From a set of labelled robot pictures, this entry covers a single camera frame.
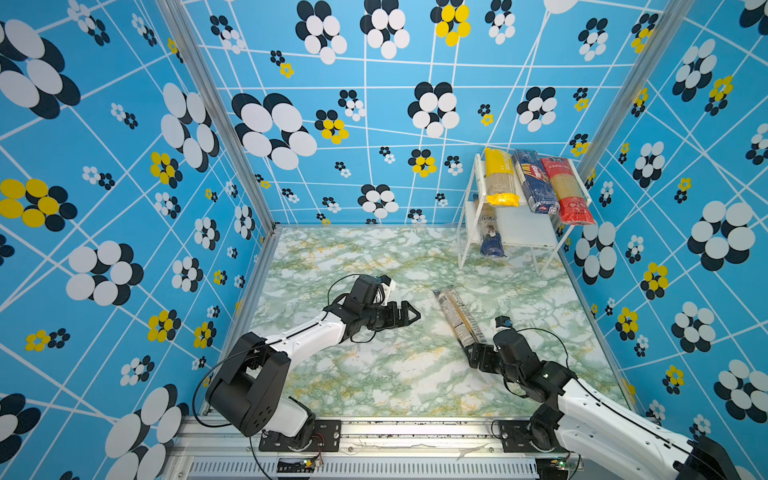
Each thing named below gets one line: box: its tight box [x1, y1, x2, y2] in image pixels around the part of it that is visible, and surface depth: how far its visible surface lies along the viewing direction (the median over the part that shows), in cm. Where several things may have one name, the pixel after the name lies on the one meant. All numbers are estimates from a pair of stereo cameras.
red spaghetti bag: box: [540, 157, 596, 225], surface depth 81 cm
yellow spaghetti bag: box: [484, 147, 520, 207], surface depth 84 cm
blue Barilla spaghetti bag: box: [513, 149, 560, 215], surface depth 81 cm
